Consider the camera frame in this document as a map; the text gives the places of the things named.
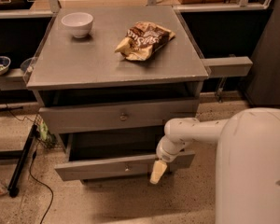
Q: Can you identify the grey side shelf bar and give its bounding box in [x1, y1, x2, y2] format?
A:
[202, 56, 253, 78]

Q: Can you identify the grey drawer cabinet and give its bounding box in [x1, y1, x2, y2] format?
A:
[25, 5, 210, 184]

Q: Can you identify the white ceramic bowl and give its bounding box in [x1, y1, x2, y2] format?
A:
[62, 12, 93, 38]

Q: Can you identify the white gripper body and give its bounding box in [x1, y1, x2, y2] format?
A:
[156, 138, 184, 162]

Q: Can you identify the grey left shelf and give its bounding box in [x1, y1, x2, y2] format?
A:
[0, 68, 26, 91]

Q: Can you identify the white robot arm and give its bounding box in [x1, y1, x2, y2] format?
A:
[150, 108, 280, 224]

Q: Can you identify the grey top drawer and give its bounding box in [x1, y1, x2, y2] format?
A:
[39, 98, 199, 133]

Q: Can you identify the black floor cable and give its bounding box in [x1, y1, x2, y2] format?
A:
[0, 77, 55, 224]

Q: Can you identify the clear plastic cup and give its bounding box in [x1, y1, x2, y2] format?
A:
[20, 57, 37, 73]

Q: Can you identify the brown chip bag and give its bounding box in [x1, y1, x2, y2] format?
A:
[115, 21, 175, 61]

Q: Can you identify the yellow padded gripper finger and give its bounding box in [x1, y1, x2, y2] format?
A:
[150, 160, 167, 184]

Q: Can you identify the wire basket with green item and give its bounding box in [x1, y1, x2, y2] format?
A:
[35, 114, 57, 149]

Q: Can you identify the grey drawer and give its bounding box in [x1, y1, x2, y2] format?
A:
[39, 98, 199, 133]
[53, 131, 196, 182]

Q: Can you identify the black metal table leg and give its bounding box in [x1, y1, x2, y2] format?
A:
[7, 124, 37, 198]

